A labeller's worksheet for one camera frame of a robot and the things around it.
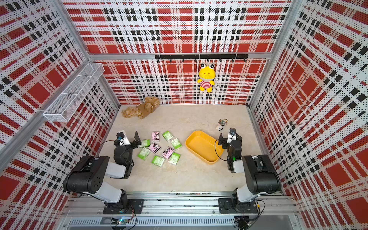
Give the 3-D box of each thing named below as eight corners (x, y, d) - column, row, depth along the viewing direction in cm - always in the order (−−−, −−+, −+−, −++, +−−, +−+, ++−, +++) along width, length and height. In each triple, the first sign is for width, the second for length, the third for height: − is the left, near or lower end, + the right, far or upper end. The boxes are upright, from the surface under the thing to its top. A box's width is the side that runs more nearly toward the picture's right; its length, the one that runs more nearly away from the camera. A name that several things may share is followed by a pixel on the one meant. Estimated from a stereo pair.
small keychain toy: (213, 126, 110) (213, 125, 108) (222, 118, 115) (222, 116, 113) (220, 131, 107) (221, 130, 105) (229, 122, 112) (230, 120, 110)
